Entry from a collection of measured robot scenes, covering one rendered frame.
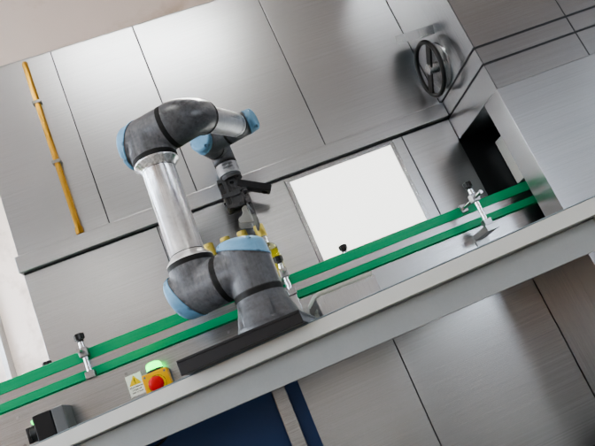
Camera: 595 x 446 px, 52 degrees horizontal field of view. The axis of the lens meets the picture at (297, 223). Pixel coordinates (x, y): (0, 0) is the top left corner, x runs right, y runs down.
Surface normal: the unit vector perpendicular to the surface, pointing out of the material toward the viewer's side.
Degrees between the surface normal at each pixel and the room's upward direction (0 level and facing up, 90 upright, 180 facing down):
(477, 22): 90
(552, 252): 90
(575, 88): 90
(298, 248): 90
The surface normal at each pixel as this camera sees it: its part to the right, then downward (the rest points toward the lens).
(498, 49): 0.06, -0.29
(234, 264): -0.35, -0.17
